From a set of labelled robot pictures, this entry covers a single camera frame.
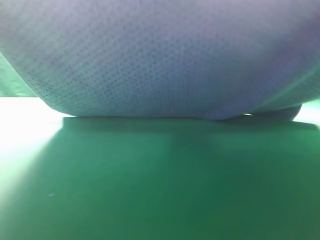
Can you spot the blue waffle-weave towel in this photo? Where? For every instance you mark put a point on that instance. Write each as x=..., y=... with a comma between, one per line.
x=208, y=59

